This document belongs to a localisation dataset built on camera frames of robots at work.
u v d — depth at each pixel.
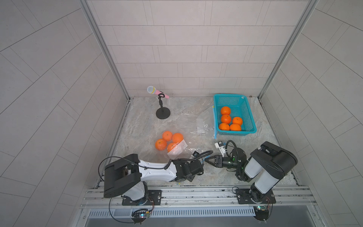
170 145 0.83
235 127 0.92
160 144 0.85
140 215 0.65
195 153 0.72
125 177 0.41
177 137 0.89
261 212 0.68
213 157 0.76
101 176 0.44
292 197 0.72
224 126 0.92
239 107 1.09
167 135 0.89
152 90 0.85
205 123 0.92
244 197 0.71
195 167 0.61
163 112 1.05
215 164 0.74
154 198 0.71
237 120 0.97
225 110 1.02
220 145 0.78
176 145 0.82
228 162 0.73
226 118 0.96
